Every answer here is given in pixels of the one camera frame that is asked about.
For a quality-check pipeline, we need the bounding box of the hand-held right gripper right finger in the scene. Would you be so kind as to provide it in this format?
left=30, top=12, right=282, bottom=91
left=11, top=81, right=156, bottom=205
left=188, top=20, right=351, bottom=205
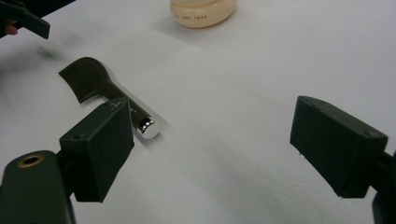
left=289, top=95, right=396, bottom=199

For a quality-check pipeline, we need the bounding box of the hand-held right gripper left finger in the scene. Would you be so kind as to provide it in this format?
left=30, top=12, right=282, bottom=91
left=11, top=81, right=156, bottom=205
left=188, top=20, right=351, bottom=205
left=58, top=97, right=135, bottom=203

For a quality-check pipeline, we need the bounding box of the brown hairbrush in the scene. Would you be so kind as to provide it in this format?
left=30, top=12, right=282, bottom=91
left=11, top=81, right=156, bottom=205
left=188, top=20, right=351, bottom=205
left=58, top=56, right=161, bottom=140

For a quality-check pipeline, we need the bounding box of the white table sheet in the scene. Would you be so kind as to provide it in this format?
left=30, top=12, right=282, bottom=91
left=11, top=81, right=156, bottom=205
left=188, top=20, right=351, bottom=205
left=0, top=0, right=396, bottom=224

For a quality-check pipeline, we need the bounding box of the cream round jar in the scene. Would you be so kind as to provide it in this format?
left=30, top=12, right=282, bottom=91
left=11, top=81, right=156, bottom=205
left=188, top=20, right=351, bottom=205
left=169, top=0, right=238, bottom=30

